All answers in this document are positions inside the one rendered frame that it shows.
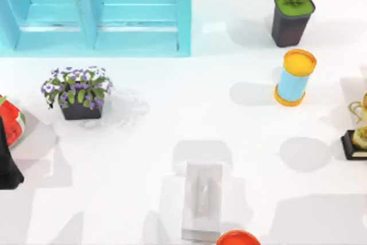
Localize gold trophy on black base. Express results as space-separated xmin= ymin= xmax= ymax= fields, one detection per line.
xmin=340 ymin=91 xmax=367 ymax=161

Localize purple flowers in dark pot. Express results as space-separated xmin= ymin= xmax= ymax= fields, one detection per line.
xmin=40 ymin=66 xmax=114 ymax=120

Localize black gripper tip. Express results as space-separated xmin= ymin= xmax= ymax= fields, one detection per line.
xmin=0 ymin=116 xmax=25 ymax=190

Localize orange red bowl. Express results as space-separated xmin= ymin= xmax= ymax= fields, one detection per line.
xmin=215 ymin=230 xmax=261 ymax=245

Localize blue and yellow can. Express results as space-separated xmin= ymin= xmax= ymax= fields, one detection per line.
xmin=274 ymin=49 xmax=318 ymax=107

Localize light blue rack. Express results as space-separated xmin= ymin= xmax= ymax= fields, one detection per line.
xmin=0 ymin=0 xmax=192 ymax=58

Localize green plant in dark pot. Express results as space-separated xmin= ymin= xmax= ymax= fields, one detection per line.
xmin=271 ymin=0 xmax=317 ymax=48

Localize red and white cup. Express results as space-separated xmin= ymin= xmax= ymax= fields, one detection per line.
xmin=0 ymin=95 xmax=26 ymax=149

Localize white tissue box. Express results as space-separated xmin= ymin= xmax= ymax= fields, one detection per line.
xmin=181 ymin=162 xmax=224 ymax=242

